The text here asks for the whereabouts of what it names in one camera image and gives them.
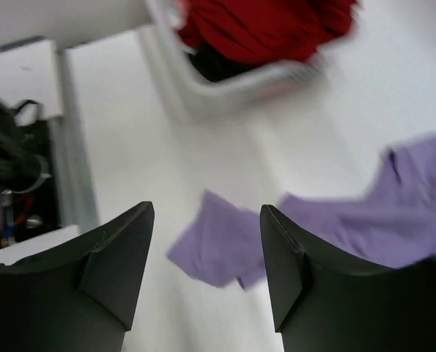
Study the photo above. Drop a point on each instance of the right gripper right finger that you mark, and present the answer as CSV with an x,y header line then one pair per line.
x,y
325,299

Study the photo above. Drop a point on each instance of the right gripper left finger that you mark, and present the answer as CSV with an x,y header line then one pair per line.
x,y
80,295

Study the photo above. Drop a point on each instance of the purple t shirt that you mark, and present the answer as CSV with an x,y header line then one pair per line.
x,y
393,224

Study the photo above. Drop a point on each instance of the white plastic basket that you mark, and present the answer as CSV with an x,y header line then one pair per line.
x,y
205,98

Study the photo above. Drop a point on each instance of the black garment in basket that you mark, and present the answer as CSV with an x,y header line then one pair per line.
x,y
214,66

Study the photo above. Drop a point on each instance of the red t shirt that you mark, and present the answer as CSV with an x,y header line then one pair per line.
x,y
259,32

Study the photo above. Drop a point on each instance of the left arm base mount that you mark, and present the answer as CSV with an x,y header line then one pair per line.
x,y
29,203

